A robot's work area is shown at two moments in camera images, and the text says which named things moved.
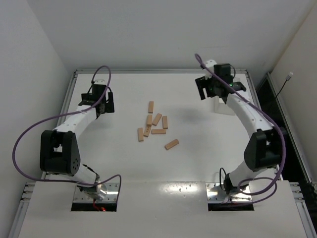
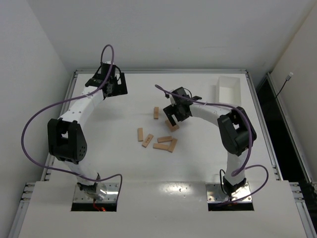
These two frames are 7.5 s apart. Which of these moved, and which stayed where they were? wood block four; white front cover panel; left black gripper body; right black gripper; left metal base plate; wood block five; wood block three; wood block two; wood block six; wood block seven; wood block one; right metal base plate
Moved: wood block three; wood block five; wood block four; wood block one; left black gripper body; wood block seven; right black gripper; wood block two
Stayed: white front cover panel; wood block six; right metal base plate; left metal base plate
